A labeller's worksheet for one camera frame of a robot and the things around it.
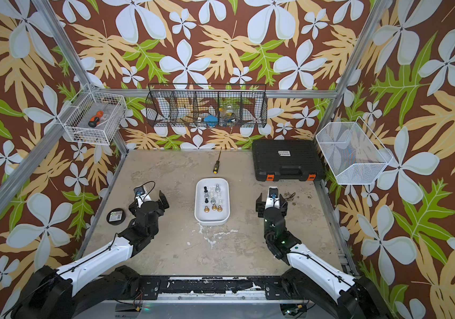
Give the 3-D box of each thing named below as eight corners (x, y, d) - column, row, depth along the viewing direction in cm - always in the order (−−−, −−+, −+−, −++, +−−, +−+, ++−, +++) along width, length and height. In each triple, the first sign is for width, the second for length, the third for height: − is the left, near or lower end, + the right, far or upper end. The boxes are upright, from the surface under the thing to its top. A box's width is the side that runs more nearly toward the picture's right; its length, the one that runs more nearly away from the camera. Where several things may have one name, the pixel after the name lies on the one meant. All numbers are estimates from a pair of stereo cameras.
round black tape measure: (105, 225, 93) (103, 223, 91) (111, 210, 98) (109, 208, 96) (123, 225, 93) (120, 223, 91) (128, 210, 98) (126, 208, 96)
